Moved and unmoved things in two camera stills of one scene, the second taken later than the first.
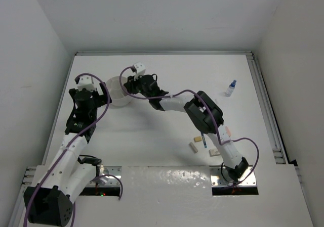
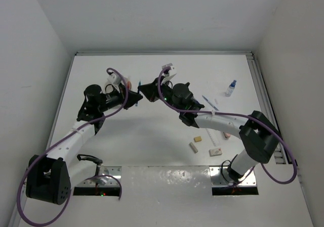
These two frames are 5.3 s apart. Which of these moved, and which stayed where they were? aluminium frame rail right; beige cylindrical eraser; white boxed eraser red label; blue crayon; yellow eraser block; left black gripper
Moved: blue crayon; left black gripper
Stayed: white boxed eraser red label; aluminium frame rail right; beige cylindrical eraser; yellow eraser block
